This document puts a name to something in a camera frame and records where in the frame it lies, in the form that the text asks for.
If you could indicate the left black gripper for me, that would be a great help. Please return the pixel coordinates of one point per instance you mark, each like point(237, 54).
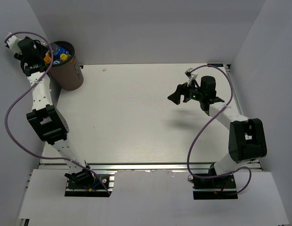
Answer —
point(42, 49)

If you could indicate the aluminium rail frame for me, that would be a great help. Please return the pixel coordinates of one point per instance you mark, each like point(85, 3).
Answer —
point(122, 123)

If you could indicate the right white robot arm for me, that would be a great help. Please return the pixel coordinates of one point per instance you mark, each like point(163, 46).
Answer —
point(246, 141)

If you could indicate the wrist white camera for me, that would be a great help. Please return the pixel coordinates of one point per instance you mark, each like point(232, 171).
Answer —
point(190, 75)
point(11, 44)

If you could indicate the brown cylindrical bin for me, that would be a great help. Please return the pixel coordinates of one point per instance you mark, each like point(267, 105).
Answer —
point(67, 73)

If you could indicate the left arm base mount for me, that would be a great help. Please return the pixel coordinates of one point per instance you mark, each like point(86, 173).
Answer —
point(86, 184)

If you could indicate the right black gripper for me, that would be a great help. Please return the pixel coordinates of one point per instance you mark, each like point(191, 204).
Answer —
point(181, 90)

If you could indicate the blue table label sticker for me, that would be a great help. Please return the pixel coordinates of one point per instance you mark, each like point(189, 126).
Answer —
point(215, 64)

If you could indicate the orange bottle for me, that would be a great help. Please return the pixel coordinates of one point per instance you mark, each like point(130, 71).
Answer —
point(47, 58)

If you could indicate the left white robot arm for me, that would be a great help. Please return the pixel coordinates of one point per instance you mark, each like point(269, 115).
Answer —
point(45, 119)

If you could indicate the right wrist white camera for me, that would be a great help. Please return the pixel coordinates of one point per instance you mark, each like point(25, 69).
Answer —
point(190, 75)

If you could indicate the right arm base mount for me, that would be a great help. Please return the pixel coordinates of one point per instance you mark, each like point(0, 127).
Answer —
point(223, 188)

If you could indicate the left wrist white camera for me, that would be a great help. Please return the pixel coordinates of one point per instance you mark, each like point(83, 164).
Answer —
point(11, 44)

